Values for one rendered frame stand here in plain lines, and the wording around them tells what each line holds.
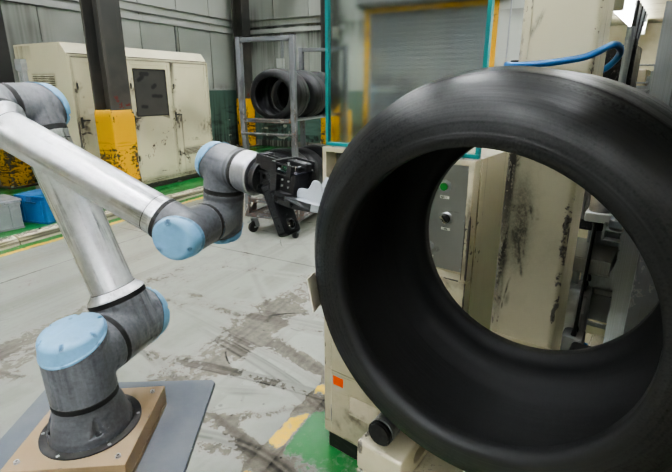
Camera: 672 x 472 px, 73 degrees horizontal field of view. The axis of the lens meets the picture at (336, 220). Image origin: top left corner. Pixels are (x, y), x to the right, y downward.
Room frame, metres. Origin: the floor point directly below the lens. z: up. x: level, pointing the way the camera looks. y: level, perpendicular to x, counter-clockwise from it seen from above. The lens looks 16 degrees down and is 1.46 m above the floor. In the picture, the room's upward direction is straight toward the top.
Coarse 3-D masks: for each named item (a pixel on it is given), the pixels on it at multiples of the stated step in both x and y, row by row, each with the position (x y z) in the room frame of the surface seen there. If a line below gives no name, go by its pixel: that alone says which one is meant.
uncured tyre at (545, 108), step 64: (384, 128) 0.62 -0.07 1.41; (448, 128) 0.56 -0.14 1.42; (512, 128) 0.52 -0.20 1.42; (576, 128) 0.48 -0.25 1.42; (640, 128) 0.47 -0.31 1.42; (384, 192) 0.89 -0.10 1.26; (640, 192) 0.44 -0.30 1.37; (320, 256) 0.69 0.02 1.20; (384, 256) 0.89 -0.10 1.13; (384, 320) 0.81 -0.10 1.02; (448, 320) 0.84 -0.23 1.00; (384, 384) 0.61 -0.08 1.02; (448, 384) 0.74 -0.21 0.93; (512, 384) 0.74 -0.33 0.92; (576, 384) 0.69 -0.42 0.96; (640, 384) 0.62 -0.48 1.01; (448, 448) 0.54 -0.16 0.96; (512, 448) 0.50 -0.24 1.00; (576, 448) 0.45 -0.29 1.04; (640, 448) 0.41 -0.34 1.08
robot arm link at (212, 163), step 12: (216, 144) 1.00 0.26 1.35; (228, 144) 1.00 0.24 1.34; (204, 156) 0.98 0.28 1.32; (216, 156) 0.96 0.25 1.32; (228, 156) 0.95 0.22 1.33; (204, 168) 0.98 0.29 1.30; (216, 168) 0.95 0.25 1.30; (228, 168) 0.93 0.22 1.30; (204, 180) 0.98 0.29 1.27; (216, 180) 0.96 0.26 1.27; (228, 180) 0.94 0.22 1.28; (228, 192) 0.97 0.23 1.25
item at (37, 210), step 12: (24, 192) 5.05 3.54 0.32; (36, 192) 5.04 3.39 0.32; (0, 204) 4.58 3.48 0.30; (12, 204) 4.68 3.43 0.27; (24, 204) 4.93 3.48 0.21; (36, 204) 4.88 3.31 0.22; (0, 216) 4.58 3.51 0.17; (12, 216) 4.66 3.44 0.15; (24, 216) 4.93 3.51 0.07; (36, 216) 4.89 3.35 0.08; (48, 216) 4.86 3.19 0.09; (0, 228) 4.56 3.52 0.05; (12, 228) 4.64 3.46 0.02
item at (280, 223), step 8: (264, 192) 0.90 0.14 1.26; (272, 200) 0.89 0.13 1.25; (272, 208) 0.89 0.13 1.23; (280, 208) 0.89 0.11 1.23; (288, 208) 0.90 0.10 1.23; (272, 216) 0.89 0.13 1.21; (280, 216) 0.88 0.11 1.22; (288, 216) 0.89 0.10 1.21; (280, 224) 0.88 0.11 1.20; (288, 224) 0.88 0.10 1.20; (296, 224) 0.89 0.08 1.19; (280, 232) 0.88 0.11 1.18; (288, 232) 0.87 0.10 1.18
